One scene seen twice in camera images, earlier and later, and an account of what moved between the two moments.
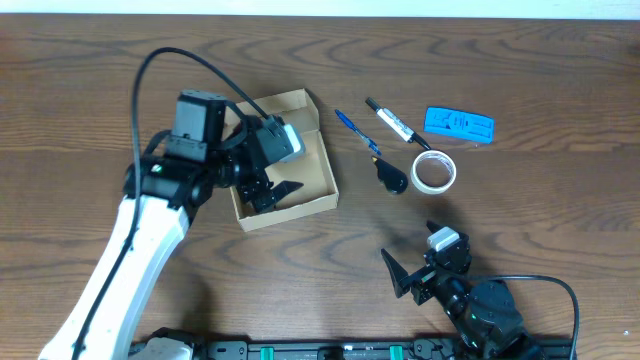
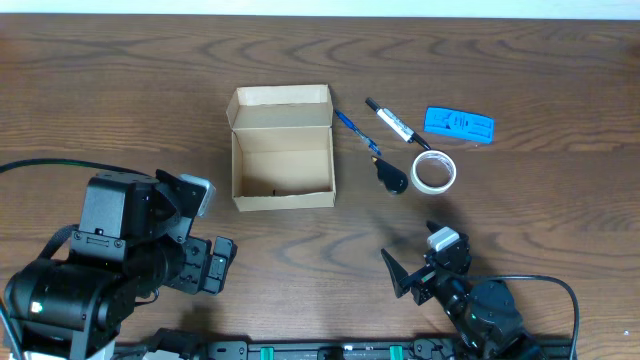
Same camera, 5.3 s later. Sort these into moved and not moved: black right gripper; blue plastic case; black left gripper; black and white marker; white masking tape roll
Moved: black left gripper
Not moved: black and white marker; blue plastic case; black right gripper; white masking tape roll
